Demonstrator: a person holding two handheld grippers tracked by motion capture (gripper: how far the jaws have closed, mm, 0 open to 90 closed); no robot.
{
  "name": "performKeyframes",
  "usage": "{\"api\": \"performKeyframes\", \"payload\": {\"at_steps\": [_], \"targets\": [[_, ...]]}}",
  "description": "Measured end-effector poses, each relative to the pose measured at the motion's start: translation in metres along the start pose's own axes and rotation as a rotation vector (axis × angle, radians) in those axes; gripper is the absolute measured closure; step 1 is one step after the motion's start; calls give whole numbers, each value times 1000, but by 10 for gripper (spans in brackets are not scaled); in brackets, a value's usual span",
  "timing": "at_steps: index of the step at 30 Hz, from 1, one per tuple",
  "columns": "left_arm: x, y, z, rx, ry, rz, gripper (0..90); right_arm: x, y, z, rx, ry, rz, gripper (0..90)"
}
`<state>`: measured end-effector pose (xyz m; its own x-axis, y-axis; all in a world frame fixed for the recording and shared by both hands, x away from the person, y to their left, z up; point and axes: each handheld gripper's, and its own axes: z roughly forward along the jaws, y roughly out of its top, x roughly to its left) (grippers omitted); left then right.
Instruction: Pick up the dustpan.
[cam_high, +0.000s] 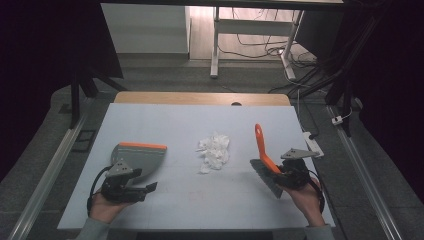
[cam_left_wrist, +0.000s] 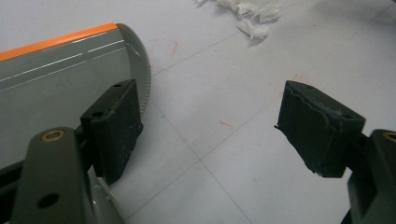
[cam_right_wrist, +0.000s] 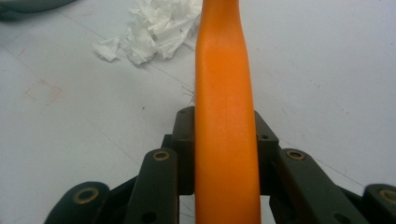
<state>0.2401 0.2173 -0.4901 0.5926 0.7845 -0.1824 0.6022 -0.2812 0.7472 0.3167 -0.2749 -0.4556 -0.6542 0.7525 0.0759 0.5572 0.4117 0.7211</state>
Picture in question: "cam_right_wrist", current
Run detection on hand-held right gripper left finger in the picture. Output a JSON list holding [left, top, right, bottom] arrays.
[[161, 105, 196, 196]]

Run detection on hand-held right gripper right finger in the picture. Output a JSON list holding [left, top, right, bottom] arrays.
[[254, 110, 280, 196]]

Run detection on orange hand brush grey bristles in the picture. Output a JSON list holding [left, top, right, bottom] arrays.
[[182, 0, 262, 224]]

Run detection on crumpled white tissue paper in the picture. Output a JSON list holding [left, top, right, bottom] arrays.
[[92, 0, 204, 65]]

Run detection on dark grey plastic object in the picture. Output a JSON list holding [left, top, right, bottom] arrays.
[[0, 0, 78, 21]]

